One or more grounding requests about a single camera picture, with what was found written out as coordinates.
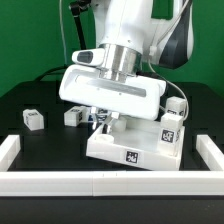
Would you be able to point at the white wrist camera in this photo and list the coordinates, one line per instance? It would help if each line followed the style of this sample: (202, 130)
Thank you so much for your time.
(91, 57)

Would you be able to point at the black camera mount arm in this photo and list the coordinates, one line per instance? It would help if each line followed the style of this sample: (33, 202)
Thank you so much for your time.
(76, 8)

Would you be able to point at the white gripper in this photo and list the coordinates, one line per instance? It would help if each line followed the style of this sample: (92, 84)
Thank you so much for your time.
(138, 96)

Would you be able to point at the white U-shaped obstacle fence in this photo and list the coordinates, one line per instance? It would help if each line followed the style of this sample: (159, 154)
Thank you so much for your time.
(113, 183)

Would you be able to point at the white square tabletop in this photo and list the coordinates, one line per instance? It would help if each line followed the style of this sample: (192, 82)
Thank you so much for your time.
(134, 142)

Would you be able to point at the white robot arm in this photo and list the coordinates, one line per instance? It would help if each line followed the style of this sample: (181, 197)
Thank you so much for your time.
(110, 76)

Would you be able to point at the fiducial marker sheet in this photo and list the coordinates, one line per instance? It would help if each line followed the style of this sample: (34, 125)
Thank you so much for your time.
(102, 115)

